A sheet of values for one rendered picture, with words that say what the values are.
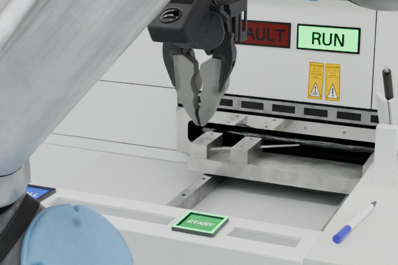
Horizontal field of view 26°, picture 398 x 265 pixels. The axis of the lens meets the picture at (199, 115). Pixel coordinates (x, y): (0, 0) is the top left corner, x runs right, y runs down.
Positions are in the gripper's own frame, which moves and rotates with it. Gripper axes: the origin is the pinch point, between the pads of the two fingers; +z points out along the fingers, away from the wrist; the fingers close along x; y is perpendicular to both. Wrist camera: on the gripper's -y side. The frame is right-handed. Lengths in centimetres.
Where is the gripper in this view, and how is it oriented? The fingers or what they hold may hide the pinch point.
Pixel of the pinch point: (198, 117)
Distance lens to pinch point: 105.0
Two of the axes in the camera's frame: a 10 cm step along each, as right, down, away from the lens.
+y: 4.0, -2.5, 8.8
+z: 0.0, 9.6, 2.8
